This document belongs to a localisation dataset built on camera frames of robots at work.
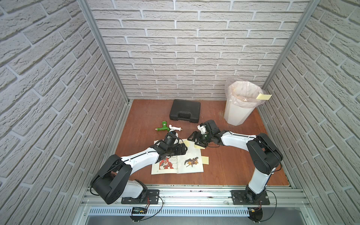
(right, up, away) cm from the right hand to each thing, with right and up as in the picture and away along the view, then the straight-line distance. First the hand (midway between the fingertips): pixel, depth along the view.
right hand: (192, 140), depth 90 cm
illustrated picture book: (-2, -13, -5) cm, 14 cm away
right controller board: (+31, -34, -21) cm, 50 cm away
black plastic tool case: (-5, +21, +14) cm, 26 cm away
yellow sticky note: (-2, -2, 0) cm, 3 cm away
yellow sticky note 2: (+8, -12, -3) cm, 15 cm away
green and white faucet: (-20, +8, +10) cm, 23 cm away
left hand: (-8, -3, -2) cm, 9 cm away
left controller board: (-28, -32, -20) cm, 47 cm away
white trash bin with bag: (+29, +27, -9) cm, 41 cm away
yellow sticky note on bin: (+44, +28, -6) cm, 53 cm away
